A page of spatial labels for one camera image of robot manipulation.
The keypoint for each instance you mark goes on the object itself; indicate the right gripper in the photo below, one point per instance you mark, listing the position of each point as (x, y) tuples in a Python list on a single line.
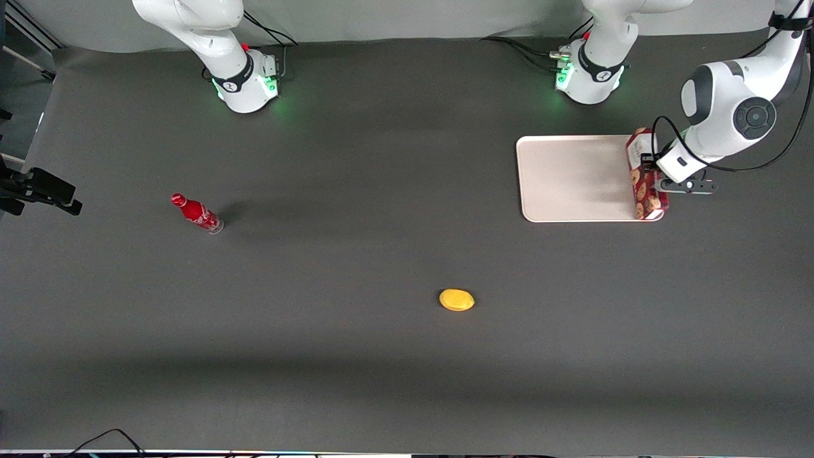
[(39, 185)]

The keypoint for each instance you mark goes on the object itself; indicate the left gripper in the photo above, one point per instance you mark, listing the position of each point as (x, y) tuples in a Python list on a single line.
[(649, 166)]

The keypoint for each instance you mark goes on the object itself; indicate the red cookie box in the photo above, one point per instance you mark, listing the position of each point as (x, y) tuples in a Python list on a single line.
[(643, 194)]

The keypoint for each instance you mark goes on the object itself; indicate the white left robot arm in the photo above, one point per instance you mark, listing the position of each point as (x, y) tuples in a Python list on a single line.
[(725, 108)]

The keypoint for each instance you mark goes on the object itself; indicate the beige plastic tray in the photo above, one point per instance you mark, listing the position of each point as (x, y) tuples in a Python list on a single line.
[(572, 178)]

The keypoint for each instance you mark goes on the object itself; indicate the red cola bottle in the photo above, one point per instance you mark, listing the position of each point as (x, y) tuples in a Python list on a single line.
[(197, 214)]

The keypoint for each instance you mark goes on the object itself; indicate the yellow lemon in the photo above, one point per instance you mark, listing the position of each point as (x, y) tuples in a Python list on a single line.
[(456, 299)]

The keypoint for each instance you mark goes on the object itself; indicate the aluminium frame bar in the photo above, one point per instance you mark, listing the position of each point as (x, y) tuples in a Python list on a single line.
[(28, 28)]

